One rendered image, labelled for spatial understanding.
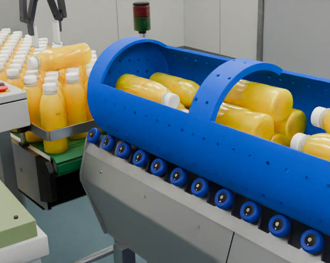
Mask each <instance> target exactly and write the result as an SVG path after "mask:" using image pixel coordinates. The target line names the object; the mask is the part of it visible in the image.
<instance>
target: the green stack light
mask: <svg viewBox="0 0 330 263"><path fill-rule="evenodd" d="M133 24H134V31H148V30H151V23H150V16H149V17H133Z"/></svg>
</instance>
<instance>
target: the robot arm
mask: <svg viewBox="0 0 330 263"><path fill-rule="evenodd" d="M47 2H48V5H49V7H50V10H51V12H52V15H53V17H54V19H55V20H52V27H53V38H54V44H57V45H61V38H60V32H62V24H61V21H62V20H63V18H66V17H67V13H66V6H65V0H57V5H58V8H57V5H56V3H55V0H47ZM37 3H38V0H30V2H29V8H28V13H27V0H19V15H20V22H23V23H26V24H27V27H28V35H30V36H31V39H32V47H34V48H37V49H38V48H39V41H38V32H37V24H36V23H34V18H35V14H36V8H37Z"/></svg>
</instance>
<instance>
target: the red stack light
mask: <svg viewBox="0 0 330 263"><path fill-rule="evenodd" d="M149 16H150V5H148V6H133V17H149Z"/></svg>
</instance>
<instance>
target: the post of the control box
mask: <svg viewBox="0 0 330 263"><path fill-rule="evenodd" d="M0 180H1V181H2V182H3V183H4V185H5V186H6V187H7V188H8V189H9V190H10V191H11V193H12V194H13V195H14V196H15V197H16V198H17V199H18V200H19V192H18V185H17V177H16V170H15V162H14V155H13V147H12V143H11V135H10V130H9V131H5V132H2V133H0ZM19 202H20V200H19Z"/></svg>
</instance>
